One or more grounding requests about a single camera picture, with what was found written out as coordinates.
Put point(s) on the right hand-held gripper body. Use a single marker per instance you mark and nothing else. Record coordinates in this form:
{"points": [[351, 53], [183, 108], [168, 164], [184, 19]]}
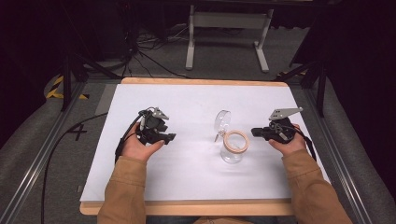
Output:
{"points": [[281, 132]]}

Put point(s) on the black tripod stand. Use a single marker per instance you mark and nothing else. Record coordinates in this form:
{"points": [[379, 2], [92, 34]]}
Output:
{"points": [[320, 84], [67, 77]]}

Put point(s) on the glass jar with hinged lid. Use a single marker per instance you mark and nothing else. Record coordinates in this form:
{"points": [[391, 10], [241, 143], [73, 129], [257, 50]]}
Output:
{"points": [[233, 146]]}

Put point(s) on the person's left hand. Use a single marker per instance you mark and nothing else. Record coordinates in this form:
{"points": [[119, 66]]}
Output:
{"points": [[137, 150]]}

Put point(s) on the white table cover sheet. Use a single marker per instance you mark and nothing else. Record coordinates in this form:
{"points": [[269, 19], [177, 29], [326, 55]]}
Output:
{"points": [[193, 102]]}

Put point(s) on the person's right hand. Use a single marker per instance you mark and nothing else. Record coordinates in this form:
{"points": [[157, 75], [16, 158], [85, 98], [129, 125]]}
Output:
{"points": [[294, 146]]}

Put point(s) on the yellow black floor tape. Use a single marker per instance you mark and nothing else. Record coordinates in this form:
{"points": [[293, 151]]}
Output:
{"points": [[54, 91]]}

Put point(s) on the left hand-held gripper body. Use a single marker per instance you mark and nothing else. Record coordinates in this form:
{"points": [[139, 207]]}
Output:
{"points": [[151, 124]]}

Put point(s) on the aluminium floor rail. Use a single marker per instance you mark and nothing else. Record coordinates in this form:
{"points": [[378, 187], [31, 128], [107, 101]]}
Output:
{"points": [[37, 161], [339, 161]]}

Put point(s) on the white metal stand frame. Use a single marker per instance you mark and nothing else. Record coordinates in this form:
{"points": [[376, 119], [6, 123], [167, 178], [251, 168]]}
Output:
{"points": [[229, 20]]}

